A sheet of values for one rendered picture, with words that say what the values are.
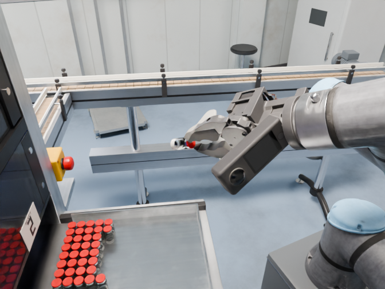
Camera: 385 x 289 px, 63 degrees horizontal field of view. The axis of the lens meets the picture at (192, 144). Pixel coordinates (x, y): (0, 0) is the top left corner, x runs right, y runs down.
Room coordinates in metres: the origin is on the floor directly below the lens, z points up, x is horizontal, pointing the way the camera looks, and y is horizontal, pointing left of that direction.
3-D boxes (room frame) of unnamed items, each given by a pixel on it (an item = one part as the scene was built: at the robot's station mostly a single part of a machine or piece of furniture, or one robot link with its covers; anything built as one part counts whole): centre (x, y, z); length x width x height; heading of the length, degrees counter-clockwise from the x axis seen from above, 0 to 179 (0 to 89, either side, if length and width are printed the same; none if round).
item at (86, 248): (0.46, 0.25, 0.90); 0.18 x 0.02 x 0.05; 7
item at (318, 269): (0.50, -0.38, 0.84); 0.15 x 0.15 x 0.10
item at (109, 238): (0.52, 0.21, 0.90); 0.02 x 0.02 x 0.05
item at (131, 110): (1.42, 0.31, 0.46); 0.09 x 0.09 x 0.77; 7
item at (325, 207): (1.56, -0.83, 0.07); 0.50 x 0.08 x 0.14; 7
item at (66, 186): (0.71, 0.44, 0.87); 0.14 x 0.13 x 0.02; 97
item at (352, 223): (0.49, -0.38, 0.96); 0.13 x 0.12 x 0.14; 18
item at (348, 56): (1.78, -0.93, 0.90); 0.28 x 0.12 x 0.14; 7
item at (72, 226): (0.46, 0.29, 0.90); 0.18 x 0.02 x 0.05; 7
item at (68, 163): (0.70, 0.36, 0.99); 0.04 x 0.04 x 0.04; 7
